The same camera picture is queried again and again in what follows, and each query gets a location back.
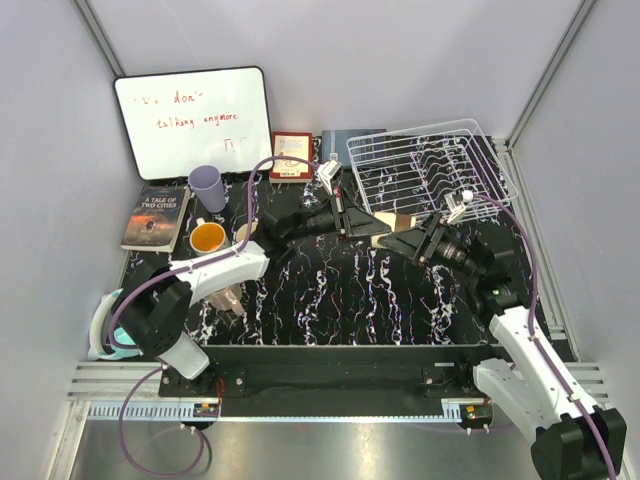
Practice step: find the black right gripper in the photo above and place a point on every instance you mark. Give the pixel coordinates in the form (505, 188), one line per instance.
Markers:
(421, 241)

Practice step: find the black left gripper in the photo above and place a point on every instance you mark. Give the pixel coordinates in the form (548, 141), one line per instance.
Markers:
(358, 222)

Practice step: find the cream and brown cup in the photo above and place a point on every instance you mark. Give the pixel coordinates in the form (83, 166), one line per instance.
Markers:
(395, 222)

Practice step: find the cream ribbed cup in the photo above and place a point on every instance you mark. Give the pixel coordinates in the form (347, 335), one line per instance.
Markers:
(245, 231)

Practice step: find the pink cup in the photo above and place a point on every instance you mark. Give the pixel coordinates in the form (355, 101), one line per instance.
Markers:
(228, 299)

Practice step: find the white patterned mug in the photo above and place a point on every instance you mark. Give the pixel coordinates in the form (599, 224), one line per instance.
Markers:
(208, 237)

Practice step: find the lavender cup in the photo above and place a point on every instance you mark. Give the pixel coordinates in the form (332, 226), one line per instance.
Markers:
(206, 182)

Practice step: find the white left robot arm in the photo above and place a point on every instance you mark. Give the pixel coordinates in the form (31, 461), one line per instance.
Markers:
(154, 311)

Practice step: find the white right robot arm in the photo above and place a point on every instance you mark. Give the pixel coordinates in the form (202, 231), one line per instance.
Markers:
(570, 435)

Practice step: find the dark blue book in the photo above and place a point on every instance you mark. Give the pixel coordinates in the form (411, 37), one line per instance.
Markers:
(334, 144)

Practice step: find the red and cream book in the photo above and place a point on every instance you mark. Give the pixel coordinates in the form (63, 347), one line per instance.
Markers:
(294, 152)

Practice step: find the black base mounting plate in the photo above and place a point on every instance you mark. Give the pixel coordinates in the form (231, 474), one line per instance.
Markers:
(338, 382)

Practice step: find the A Tale of Two Cities book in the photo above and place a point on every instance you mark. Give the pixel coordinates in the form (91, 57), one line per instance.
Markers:
(156, 219)

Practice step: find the white dry-erase board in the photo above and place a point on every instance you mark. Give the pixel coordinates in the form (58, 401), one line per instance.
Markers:
(176, 122)

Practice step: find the white cat-ear headphones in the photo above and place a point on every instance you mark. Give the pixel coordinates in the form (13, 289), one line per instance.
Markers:
(100, 347)

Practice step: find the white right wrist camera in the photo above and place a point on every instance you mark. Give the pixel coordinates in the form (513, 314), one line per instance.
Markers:
(457, 203)

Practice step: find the white wire dish rack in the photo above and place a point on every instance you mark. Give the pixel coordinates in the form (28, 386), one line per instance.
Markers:
(412, 171)

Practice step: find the white slotted cable duct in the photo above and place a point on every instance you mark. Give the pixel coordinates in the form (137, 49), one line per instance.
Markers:
(160, 411)

